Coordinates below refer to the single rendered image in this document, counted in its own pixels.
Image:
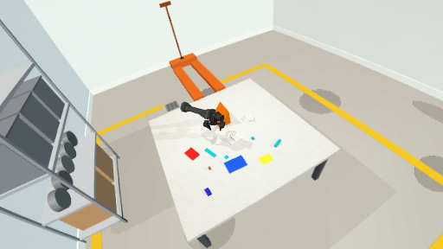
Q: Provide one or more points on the yellow flat rectangular plate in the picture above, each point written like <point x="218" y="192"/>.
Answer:
<point x="266" y="159"/>

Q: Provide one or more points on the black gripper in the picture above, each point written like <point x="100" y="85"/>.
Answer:
<point x="208" y="123"/>

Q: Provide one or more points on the cyan flat bar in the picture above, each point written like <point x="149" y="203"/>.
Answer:
<point x="211" y="153"/>

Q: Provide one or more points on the blue flat plate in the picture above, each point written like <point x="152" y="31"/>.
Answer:
<point x="235" y="164"/>

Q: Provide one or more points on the red flat square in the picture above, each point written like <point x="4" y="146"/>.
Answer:
<point x="192" y="154"/>

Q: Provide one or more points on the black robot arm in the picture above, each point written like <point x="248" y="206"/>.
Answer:
<point x="210" y="114"/>

